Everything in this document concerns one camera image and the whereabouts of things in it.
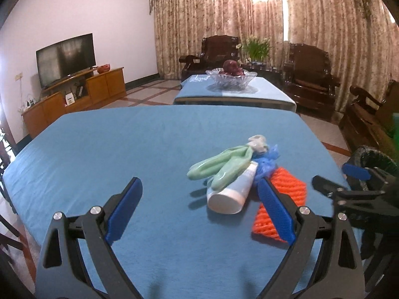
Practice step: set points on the wooden sofa bench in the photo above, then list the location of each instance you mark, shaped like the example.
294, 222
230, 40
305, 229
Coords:
367, 121

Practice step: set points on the white tube with cap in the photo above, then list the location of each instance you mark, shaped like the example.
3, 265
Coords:
230, 200

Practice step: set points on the right dark wooden armchair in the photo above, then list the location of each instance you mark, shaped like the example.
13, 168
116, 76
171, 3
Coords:
308, 80

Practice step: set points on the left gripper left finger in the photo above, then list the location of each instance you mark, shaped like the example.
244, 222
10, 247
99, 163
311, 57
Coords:
62, 273

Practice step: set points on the left dark wooden armchair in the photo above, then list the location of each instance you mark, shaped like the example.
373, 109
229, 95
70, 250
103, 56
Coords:
215, 50

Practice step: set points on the dark wooden armchair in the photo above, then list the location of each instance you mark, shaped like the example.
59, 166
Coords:
215, 50
308, 80

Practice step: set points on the white router box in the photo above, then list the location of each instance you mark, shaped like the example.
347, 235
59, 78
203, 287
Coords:
70, 99

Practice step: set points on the blue plastic bag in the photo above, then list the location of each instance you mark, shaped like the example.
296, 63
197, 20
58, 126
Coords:
266, 164

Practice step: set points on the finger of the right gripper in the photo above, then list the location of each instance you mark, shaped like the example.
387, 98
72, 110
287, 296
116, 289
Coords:
356, 172
330, 189

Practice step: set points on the blue tablecloth near table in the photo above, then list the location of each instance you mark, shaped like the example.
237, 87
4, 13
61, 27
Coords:
173, 246

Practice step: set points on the red apples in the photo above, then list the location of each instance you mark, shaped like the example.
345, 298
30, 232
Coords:
231, 68

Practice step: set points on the wooden TV cabinet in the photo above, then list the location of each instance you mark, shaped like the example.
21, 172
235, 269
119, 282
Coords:
91, 91

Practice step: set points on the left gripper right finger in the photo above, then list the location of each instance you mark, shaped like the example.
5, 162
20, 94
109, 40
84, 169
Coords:
338, 271

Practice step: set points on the green rubber glove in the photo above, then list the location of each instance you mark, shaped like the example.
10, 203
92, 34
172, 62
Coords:
224, 168

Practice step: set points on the dark wooden side table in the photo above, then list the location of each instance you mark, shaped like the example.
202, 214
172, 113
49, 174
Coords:
273, 75

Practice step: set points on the floral beige curtains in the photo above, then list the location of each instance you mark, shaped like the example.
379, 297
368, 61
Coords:
360, 36

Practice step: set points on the glass fruit bowl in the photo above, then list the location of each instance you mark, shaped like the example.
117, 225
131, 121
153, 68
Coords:
229, 82

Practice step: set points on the red ornament on cabinet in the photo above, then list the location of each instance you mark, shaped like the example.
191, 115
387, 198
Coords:
103, 69

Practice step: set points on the blue cloth coffee table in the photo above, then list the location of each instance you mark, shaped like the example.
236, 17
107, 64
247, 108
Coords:
203, 90

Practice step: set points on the potted green plant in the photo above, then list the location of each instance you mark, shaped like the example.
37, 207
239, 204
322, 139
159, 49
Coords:
256, 49

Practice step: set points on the flat screen television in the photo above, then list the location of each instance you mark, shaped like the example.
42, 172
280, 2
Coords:
62, 59

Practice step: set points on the black trash bin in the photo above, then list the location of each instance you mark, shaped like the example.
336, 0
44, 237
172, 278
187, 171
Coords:
365, 156

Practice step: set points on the wall power socket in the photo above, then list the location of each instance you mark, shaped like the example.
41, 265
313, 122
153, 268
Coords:
18, 76

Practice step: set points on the orange foam fruit net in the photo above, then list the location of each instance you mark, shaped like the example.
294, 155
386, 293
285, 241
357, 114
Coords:
273, 219

